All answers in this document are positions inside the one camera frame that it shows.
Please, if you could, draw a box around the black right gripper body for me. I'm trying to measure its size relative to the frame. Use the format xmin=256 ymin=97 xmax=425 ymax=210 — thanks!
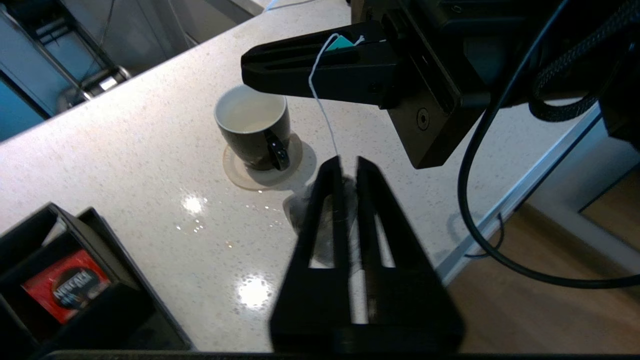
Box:
xmin=350 ymin=0 xmax=494 ymax=170

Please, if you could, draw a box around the white power cable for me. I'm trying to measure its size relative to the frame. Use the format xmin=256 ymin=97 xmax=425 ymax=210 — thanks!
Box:
xmin=264 ymin=0 xmax=322 ymax=12

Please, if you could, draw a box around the black mug white inside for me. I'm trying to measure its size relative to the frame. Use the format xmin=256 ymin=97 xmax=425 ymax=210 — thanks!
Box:
xmin=214 ymin=84 xmax=292 ymax=172

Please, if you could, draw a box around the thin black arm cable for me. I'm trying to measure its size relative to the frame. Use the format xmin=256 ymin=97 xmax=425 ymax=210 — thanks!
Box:
xmin=456 ymin=0 xmax=640 ymax=290

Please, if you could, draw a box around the red sachet packet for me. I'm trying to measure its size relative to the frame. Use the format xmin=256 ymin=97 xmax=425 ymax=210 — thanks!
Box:
xmin=20 ymin=248 xmax=112 ymax=325

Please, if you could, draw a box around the grey lower kitchen cabinet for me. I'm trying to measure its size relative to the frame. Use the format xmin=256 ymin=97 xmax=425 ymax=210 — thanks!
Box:
xmin=165 ymin=0 xmax=257 ymax=49

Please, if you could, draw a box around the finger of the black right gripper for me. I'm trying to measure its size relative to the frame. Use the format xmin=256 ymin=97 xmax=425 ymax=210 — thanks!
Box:
xmin=241 ymin=42 xmax=401 ymax=108
xmin=241 ymin=21 xmax=398 ymax=70

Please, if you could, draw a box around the round translucent coaster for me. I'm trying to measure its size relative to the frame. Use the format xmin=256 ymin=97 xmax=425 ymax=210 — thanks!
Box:
xmin=222 ymin=132 xmax=304 ymax=192

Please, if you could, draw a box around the black compartment organizer box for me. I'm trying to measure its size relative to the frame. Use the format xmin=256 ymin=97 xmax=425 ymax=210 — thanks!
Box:
xmin=0 ymin=202 xmax=157 ymax=352

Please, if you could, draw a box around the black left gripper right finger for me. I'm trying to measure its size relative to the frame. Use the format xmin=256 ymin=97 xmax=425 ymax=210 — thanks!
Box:
xmin=356 ymin=156 xmax=466 ymax=352

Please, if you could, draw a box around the black braided cable sleeve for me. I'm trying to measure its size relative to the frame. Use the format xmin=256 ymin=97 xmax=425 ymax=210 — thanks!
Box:
xmin=529 ymin=0 xmax=640 ymax=124

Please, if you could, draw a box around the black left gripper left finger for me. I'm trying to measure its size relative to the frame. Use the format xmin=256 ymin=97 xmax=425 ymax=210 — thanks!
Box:
xmin=270 ymin=155 xmax=352 ymax=352

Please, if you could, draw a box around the tea bag with white tag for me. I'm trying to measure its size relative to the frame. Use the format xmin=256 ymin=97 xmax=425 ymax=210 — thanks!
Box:
xmin=282 ymin=32 xmax=388 ymax=273

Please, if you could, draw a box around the white under-counter shelf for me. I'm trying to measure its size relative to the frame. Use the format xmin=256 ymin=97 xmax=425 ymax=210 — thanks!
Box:
xmin=520 ymin=117 xmax=640 ymax=274

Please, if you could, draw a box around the black teleoperation stand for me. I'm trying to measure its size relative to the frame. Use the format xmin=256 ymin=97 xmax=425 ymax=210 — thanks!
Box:
xmin=0 ymin=0 xmax=134 ymax=114

